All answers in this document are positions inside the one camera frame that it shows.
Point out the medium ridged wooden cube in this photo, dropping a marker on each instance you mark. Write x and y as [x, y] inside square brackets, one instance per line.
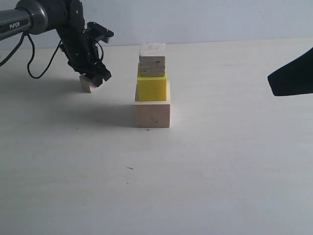
[152, 59]

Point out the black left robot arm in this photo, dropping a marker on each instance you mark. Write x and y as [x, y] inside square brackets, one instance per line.
[34, 17]

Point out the large light wooden cube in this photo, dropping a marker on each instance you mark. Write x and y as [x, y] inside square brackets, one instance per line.
[153, 114]

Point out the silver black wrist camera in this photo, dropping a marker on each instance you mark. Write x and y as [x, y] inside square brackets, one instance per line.
[98, 32]

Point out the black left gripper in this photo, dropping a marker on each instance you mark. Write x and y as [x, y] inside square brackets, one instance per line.
[83, 55]

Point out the small pale wooden cube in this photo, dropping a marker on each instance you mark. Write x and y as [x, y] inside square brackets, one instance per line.
[87, 84]

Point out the yellow cube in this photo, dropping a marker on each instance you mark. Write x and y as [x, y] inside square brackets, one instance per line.
[151, 88]

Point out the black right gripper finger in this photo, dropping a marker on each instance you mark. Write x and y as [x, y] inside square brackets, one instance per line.
[294, 78]

